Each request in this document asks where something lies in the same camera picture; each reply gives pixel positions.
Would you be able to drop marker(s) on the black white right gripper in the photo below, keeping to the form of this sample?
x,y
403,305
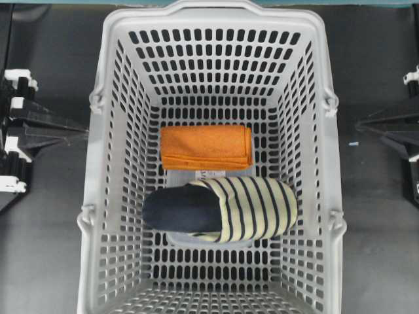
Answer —
x,y
398,128

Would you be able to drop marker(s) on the grey plastic shopping basket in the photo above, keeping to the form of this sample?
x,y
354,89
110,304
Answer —
x,y
211,62

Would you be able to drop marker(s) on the folded orange cloth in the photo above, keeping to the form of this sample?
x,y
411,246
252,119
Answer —
x,y
214,148

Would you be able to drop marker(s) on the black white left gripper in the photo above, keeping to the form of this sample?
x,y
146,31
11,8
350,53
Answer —
x,y
19,141

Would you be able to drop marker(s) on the striped navy cream slipper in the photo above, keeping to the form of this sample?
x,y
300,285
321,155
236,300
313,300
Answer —
x,y
224,209

